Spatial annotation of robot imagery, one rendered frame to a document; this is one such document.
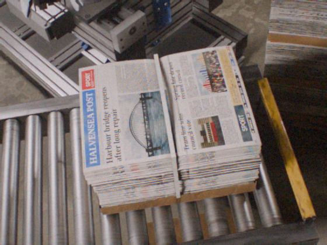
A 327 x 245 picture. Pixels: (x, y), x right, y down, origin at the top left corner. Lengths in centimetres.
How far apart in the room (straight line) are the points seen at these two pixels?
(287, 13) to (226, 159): 78
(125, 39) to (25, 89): 107
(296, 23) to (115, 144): 92
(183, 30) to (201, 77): 131
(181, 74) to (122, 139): 21
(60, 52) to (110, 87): 129
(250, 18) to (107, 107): 179
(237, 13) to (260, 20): 14
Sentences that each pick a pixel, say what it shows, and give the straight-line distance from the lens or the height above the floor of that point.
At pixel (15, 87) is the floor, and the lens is 261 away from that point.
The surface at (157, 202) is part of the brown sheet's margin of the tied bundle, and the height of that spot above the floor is 83.
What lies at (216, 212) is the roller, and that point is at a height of 80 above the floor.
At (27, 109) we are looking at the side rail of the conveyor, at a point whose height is 80.
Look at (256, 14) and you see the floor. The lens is 277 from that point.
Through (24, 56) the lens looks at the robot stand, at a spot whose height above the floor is 23.
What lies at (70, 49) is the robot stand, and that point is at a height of 23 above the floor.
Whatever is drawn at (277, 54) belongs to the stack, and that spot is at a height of 54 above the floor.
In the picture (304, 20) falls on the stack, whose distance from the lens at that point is 168.
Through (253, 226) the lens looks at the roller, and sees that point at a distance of 115.
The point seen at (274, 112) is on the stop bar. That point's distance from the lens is 129.
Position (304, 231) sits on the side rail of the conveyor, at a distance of 116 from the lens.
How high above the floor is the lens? 185
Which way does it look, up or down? 54 degrees down
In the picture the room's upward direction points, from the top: 8 degrees counter-clockwise
